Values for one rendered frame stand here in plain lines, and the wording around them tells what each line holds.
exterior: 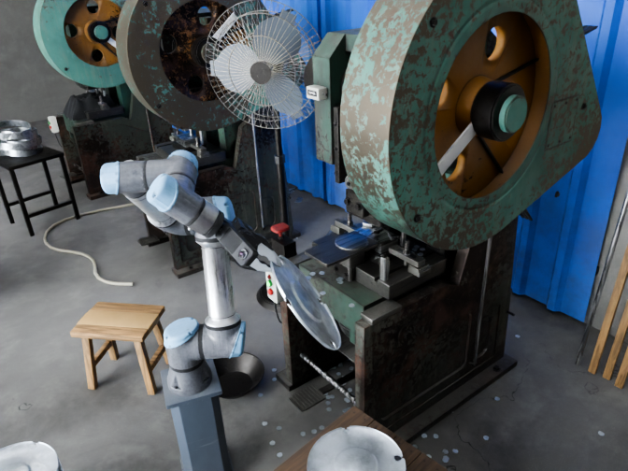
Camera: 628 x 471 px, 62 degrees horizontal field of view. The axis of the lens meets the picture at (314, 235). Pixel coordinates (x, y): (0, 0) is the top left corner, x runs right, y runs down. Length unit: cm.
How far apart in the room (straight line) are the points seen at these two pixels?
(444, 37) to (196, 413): 139
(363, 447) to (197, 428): 59
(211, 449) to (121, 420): 61
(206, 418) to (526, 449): 123
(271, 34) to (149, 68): 70
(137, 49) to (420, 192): 181
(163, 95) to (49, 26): 173
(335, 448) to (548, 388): 120
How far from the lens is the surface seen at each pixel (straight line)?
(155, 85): 286
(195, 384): 186
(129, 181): 129
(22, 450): 212
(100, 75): 458
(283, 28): 246
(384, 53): 129
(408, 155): 132
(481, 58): 159
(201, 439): 201
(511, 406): 250
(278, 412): 239
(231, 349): 175
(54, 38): 447
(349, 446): 174
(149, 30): 283
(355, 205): 188
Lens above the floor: 170
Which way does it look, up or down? 27 degrees down
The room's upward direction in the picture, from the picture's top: 3 degrees counter-clockwise
